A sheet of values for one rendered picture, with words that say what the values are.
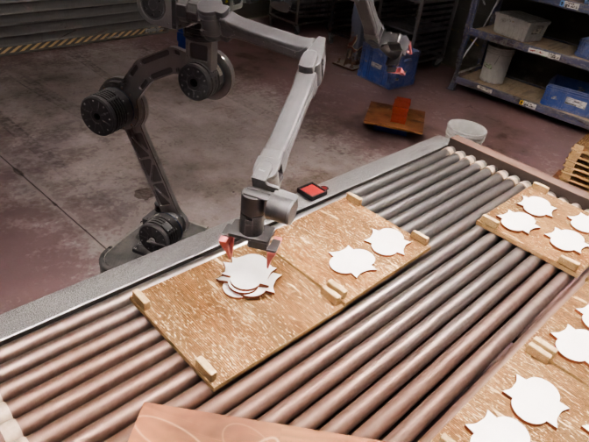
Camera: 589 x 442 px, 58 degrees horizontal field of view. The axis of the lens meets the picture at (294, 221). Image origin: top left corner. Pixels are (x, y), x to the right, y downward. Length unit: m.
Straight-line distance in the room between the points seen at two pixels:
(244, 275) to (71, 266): 1.74
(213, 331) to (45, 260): 1.89
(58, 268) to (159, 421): 2.07
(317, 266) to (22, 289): 1.78
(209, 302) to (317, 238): 0.42
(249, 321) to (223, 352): 0.11
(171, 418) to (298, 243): 0.73
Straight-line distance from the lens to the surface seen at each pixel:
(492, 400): 1.30
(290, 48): 1.56
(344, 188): 1.92
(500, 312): 1.56
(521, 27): 5.92
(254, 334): 1.28
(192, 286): 1.40
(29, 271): 3.02
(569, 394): 1.41
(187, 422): 1.00
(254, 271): 1.39
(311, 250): 1.55
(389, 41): 2.22
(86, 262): 3.01
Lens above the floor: 1.86
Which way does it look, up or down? 34 degrees down
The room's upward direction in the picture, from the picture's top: 8 degrees clockwise
